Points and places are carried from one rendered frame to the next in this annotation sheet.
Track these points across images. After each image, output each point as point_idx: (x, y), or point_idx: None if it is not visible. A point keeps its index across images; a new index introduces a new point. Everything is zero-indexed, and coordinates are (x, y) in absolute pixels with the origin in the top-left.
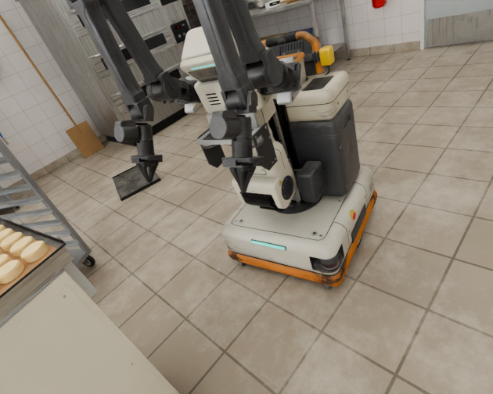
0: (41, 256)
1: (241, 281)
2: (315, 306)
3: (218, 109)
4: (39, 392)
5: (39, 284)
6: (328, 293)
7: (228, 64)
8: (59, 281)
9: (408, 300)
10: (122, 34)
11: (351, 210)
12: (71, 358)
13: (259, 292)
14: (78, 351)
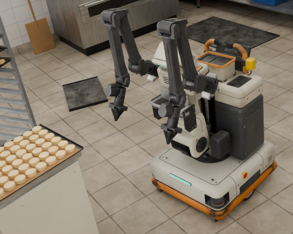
0: (73, 151)
1: (156, 201)
2: (201, 230)
3: (168, 86)
4: (55, 209)
5: (68, 163)
6: (213, 224)
7: (175, 83)
8: (74, 164)
9: None
10: (124, 38)
11: (244, 171)
12: (68, 200)
13: (166, 212)
14: (71, 198)
